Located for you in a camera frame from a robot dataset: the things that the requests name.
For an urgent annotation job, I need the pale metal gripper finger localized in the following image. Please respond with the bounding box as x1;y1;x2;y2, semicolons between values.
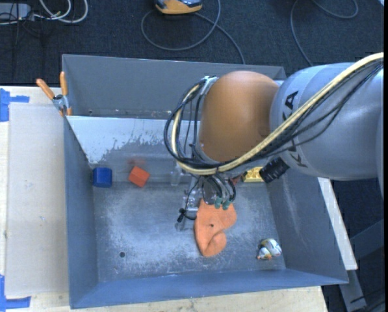
175;207;199;231
181;187;201;208

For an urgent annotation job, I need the blue block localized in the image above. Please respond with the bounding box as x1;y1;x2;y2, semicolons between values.
92;166;113;189

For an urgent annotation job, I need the orange floppy flat piece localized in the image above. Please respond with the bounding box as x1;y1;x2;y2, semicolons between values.
193;198;238;258

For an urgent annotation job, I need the yellow toy brick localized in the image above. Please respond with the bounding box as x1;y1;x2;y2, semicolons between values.
242;167;265;183

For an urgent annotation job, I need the grey metal bin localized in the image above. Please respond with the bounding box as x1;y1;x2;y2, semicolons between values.
60;53;350;310

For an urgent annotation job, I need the white toy duck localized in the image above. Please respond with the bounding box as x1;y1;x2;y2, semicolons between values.
256;237;283;261

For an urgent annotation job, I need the orange block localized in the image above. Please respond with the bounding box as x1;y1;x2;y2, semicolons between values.
127;165;151;189

